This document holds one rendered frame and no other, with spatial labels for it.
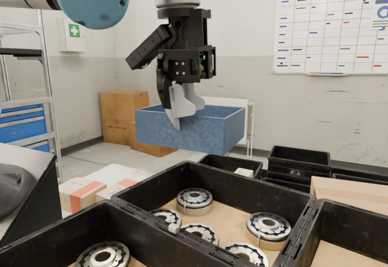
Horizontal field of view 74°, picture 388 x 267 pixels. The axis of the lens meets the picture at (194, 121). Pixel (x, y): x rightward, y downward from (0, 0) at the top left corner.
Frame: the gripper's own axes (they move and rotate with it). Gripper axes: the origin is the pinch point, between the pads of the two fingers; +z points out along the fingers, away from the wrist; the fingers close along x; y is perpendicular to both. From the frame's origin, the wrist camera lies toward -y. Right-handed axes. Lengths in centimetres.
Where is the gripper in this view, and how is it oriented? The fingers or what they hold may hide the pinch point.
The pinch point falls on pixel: (176, 121)
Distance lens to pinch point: 49.8
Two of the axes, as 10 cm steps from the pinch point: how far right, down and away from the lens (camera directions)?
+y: 8.9, 1.1, -4.4
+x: 4.5, -3.1, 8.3
